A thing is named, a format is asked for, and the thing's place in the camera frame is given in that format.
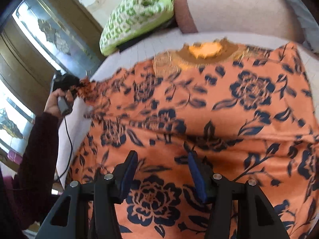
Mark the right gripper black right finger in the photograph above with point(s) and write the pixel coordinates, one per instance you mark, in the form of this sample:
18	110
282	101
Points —
256	216

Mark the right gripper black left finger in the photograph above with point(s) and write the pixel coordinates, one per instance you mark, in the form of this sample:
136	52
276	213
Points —
88	210

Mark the orange floral blouse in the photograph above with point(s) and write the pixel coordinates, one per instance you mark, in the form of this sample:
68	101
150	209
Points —
250	116

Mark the dark sleeved left forearm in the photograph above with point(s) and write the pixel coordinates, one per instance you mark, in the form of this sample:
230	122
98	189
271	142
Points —
33	183

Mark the person's left hand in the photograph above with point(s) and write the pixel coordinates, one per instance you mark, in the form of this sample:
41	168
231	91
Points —
51	106

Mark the wooden stained glass door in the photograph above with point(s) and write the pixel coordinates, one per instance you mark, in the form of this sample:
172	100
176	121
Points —
38	39

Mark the green checkered pillow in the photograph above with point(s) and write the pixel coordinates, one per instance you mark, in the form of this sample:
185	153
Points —
131	19

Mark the grey pillow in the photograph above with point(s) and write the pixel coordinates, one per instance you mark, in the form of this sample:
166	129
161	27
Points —
308	24

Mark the pink bolster cushion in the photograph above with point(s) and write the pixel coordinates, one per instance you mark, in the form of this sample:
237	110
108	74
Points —
263	17

